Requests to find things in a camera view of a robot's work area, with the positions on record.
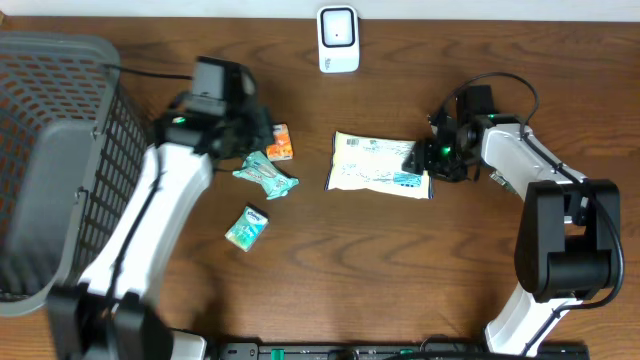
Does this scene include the orange tissue packet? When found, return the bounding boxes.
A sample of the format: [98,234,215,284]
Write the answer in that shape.
[266,124,294,162]

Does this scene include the large yellow snack bag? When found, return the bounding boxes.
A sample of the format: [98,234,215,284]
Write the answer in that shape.
[325,132,433,199]

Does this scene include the teal wet-wipe packet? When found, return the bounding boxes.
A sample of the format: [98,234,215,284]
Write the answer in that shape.
[232,151,299,200]

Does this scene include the green Kleenex tissue packet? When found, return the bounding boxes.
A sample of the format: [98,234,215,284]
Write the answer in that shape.
[225,206,269,252]

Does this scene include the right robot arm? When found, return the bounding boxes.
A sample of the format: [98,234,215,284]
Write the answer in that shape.
[402,83,625,358]

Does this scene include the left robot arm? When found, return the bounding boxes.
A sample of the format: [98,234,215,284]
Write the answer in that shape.
[47,56,274,359]

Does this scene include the white barcode scanner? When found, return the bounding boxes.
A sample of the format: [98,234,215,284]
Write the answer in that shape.
[316,5,360,74]

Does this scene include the grey plastic basket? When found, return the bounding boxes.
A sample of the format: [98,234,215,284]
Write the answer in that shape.
[1,31,147,317]

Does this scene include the black mounting rail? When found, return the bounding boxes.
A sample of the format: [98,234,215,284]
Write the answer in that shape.
[217,341,591,360]

